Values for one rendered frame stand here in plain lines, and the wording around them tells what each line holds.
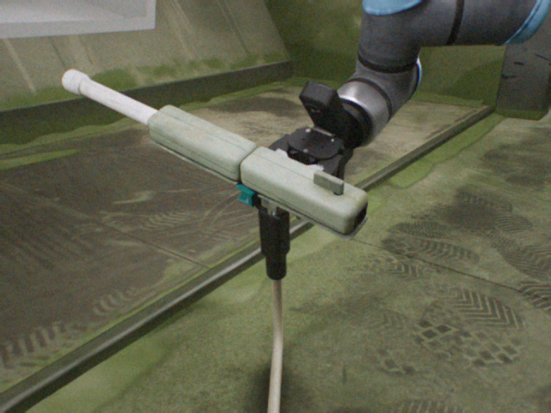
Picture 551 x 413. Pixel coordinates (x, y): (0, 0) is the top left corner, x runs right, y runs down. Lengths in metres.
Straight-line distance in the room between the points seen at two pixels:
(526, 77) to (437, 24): 1.76
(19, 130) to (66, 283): 0.99
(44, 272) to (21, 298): 0.09
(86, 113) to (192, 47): 0.67
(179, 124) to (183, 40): 1.84
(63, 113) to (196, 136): 1.41
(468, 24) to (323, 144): 0.25
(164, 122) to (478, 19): 0.43
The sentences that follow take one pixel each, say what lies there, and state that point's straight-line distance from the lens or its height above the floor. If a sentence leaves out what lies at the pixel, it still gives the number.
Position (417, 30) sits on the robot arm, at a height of 0.49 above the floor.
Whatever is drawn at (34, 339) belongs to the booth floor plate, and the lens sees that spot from 0.92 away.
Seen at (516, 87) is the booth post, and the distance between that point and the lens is 2.52.
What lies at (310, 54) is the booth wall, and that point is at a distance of 2.92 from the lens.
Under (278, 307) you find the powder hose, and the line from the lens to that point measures 0.81.
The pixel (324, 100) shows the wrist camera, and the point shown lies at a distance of 0.64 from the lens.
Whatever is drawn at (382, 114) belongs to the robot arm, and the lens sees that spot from 0.77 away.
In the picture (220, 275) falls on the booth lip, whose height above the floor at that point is 0.04.
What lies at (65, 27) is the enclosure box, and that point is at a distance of 1.13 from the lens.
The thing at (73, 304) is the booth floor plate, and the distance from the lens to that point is 0.98.
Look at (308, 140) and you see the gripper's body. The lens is 0.69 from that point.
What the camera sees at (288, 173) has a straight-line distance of 0.58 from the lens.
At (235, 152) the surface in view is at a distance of 0.61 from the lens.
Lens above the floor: 0.55
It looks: 23 degrees down
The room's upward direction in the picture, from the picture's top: straight up
